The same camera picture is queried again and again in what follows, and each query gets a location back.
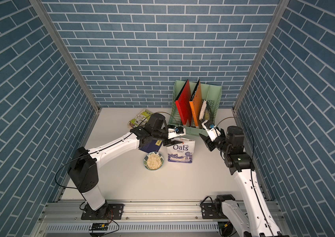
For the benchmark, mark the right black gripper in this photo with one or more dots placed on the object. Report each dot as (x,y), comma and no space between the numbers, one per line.
(208,142)

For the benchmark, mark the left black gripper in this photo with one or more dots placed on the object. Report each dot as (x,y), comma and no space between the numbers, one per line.
(169,142)

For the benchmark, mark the white purple oats bag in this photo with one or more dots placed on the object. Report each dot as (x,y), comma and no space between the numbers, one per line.
(181,150)

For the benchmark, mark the green leaf pattern bowl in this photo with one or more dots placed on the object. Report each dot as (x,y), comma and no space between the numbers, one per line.
(153,161)

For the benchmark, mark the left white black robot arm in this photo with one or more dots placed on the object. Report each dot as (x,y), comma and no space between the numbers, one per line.
(85,165)

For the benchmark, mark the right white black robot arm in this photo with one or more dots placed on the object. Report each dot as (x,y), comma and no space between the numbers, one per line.
(258,221)

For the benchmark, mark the dark blue book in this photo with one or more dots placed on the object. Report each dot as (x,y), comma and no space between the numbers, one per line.
(152,146)

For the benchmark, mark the black worn book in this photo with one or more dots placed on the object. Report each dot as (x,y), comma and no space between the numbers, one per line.
(206,112)

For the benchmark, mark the green comic book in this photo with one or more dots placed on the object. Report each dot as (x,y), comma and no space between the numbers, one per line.
(140,119)

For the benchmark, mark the red folder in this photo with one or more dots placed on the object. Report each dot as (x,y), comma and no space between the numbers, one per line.
(183,105)

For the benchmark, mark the orange folder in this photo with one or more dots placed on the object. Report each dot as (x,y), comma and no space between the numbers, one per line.
(196,102)

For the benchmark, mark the mint green file organizer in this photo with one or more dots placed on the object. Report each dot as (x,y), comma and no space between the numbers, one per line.
(211,93)

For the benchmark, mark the small black electronics board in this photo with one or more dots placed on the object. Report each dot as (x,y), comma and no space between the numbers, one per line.
(98,227)

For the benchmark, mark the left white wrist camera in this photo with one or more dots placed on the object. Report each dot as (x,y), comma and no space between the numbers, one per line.
(175,131)

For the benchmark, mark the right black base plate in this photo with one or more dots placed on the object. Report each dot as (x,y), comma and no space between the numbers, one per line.
(208,211)

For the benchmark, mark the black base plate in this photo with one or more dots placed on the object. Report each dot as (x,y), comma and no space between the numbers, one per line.
(208,211)
(112,211)

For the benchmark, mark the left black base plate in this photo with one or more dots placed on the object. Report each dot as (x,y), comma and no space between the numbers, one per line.
(112,211)

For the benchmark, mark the aluminium mounting rail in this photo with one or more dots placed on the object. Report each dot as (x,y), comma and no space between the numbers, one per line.
(134,211)

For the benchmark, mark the white perforated cable duct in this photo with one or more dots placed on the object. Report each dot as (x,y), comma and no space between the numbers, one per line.
(135,227)

